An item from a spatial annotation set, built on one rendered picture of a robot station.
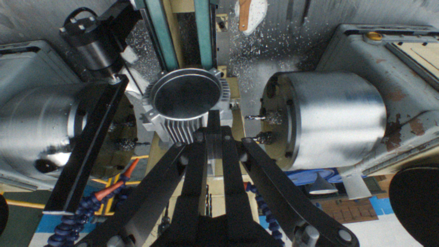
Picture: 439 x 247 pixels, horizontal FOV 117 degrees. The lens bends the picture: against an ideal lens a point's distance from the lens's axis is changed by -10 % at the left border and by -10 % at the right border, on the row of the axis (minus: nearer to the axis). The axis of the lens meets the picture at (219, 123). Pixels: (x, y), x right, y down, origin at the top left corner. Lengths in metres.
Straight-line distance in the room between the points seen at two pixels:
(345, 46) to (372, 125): 0.26
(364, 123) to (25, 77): 0.80
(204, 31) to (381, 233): 6.24
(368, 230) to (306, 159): 5.82
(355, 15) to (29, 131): 0.83
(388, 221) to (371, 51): 6.07
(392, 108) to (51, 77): 0.89
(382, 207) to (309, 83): 6.19
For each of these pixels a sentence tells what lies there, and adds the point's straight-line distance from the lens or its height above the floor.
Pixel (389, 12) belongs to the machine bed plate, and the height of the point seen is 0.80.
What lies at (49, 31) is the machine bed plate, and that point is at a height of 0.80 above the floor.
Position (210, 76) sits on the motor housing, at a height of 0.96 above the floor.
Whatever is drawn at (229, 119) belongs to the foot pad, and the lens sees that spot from 0.33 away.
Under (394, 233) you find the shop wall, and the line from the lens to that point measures 6.47.
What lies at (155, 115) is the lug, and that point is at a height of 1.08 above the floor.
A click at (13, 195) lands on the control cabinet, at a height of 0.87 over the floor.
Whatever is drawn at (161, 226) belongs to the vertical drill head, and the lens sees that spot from 0.33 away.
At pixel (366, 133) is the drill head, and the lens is 0.40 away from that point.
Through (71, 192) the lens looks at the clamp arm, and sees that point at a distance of 0.27.
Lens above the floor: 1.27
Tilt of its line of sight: 35 degrees down
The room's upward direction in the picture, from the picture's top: 177 degrees clockwise
